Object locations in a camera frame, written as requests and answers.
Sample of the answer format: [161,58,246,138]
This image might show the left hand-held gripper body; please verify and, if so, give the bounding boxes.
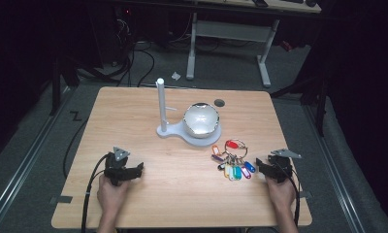
[103,146,134,187]

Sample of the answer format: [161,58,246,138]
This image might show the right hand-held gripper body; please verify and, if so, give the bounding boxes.
[266,148,303,184]

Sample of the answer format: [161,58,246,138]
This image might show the person's right hand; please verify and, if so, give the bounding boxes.
[265,176,297,212]

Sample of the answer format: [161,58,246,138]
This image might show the person's left hand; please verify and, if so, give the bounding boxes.
[96,174,132,213]

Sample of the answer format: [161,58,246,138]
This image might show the key bunch with coloured tags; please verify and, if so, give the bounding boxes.
[210,138,257,182]

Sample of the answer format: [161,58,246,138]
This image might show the white stand with pole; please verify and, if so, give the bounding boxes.
[155,77,223,148]

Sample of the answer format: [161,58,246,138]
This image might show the silver metal bowl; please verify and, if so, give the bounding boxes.
[182,102,221,140]

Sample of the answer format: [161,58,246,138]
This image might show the black metal stand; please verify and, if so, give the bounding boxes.
[269,72,330,138]
[48,56,81,117]

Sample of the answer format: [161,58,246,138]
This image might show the dark computer tower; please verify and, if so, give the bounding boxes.
[86,4,136,67]

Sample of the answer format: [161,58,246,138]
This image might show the desk with white legs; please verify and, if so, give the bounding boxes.
[185,0,323,89]

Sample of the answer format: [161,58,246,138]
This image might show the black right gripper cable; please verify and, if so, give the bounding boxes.
[275,160,303,228]

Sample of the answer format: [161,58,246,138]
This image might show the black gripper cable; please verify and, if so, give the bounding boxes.
[81,152,111,233]
[275,160,303,228]

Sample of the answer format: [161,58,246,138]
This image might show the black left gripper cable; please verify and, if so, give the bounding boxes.
[81,152,111,233]

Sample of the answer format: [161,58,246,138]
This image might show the thin black floor cable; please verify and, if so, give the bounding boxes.
[62,118,90,180]

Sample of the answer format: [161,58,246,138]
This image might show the metal floor rail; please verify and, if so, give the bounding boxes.
[0,86,75,233]
[302,104,369,233]

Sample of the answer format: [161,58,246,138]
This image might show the bundle of black floor cables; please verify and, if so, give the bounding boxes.
[115,17,156,88]

